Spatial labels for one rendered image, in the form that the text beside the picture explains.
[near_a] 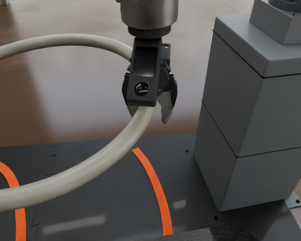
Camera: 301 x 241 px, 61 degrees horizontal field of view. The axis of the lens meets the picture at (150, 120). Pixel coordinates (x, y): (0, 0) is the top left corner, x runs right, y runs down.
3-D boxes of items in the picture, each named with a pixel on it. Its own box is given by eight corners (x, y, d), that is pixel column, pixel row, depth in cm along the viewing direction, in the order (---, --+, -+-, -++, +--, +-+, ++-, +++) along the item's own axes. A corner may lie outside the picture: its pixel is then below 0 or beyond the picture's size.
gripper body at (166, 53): (171, 70, 53) (173, 10, 44) (169, 95, 46) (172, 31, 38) (134, 68, 53) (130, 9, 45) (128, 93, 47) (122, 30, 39)
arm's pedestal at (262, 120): (182, 150, 162) (198, 12, 107) (254, 139, 170) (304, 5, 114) (212, 224, 124) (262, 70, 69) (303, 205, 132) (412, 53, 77)
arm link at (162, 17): (178, 1, 34) (108, 0, 35) (177, 35, 38) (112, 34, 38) (179, -18, 41) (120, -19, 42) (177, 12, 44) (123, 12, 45)
